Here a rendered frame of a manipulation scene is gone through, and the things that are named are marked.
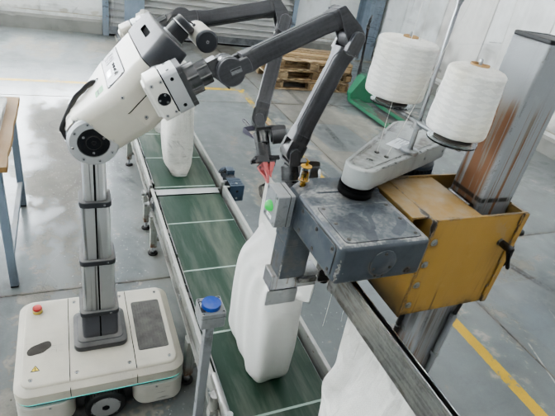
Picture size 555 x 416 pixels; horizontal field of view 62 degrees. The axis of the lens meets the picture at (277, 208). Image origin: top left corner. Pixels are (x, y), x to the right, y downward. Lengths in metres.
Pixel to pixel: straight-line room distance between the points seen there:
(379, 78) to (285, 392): 1.20
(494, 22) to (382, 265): 6.91
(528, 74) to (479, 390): 1.91
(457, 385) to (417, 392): 1.66
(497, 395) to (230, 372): 1.51
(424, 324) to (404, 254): 0.54
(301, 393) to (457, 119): 1.22
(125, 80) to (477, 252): 1.10
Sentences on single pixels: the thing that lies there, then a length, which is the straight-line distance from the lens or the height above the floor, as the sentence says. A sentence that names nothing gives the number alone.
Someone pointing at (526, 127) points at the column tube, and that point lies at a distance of 1.31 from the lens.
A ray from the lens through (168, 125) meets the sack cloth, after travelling 3.05.
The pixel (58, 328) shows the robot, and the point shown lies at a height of 0.26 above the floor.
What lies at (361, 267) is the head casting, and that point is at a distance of 1.02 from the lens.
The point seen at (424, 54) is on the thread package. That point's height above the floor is 1.66.
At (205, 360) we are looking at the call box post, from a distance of 1.65.
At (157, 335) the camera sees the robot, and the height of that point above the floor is 0.26.
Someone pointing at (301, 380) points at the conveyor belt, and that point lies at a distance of 1.95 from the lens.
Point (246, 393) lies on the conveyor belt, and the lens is 1.87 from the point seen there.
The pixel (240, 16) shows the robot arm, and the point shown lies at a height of 1.58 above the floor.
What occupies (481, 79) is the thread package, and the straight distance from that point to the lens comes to 1.09.
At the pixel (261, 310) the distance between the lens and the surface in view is 1.65.
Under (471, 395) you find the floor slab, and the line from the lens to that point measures 2.76.
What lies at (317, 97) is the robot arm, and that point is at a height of 1.46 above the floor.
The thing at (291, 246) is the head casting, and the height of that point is 1.18.
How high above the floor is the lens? 1.86
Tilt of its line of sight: 30 degrees down
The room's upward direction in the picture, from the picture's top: 11 degrees clockwise
